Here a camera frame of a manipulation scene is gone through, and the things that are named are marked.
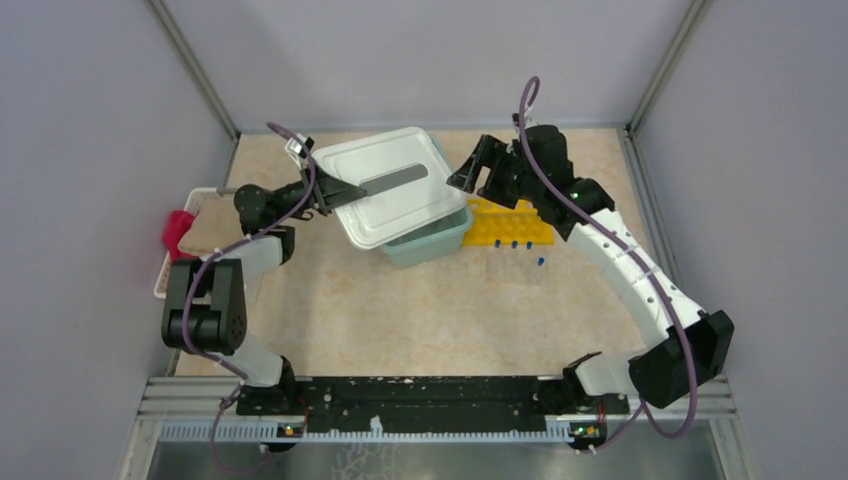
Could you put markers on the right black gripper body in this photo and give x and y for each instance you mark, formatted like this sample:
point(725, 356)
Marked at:
point(506, 181)

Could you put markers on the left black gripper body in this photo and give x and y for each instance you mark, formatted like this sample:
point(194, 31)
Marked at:
point(321, 199)

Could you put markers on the white plastic lid tray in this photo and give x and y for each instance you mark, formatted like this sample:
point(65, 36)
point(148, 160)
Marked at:
point(375, 163)

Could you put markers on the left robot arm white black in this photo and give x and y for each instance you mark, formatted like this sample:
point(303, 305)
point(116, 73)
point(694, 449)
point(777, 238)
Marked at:
point(205, 309)

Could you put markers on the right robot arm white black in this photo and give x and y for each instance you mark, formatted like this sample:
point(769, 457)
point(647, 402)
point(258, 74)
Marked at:
point(686, 346)

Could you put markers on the yellow test tube rack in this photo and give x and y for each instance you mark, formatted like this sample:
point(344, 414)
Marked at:
point(492, 223)

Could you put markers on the teal plastic tub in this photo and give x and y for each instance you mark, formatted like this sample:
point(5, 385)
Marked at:
point(430, 242)

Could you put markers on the beige cloth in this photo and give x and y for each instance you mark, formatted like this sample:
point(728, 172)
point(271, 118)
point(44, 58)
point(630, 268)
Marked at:
point(216, 225)

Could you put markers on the white perforated basket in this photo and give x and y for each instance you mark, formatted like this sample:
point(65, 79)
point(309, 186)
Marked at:
point(192, 206)

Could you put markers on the pink cloth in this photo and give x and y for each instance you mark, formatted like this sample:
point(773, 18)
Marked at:
point(179, 222)

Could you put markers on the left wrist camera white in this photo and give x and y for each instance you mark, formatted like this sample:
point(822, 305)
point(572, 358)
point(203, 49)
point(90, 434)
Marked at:
point(298, 148)

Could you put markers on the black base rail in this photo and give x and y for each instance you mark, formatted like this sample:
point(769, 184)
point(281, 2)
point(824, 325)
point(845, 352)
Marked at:
point(426, 404)

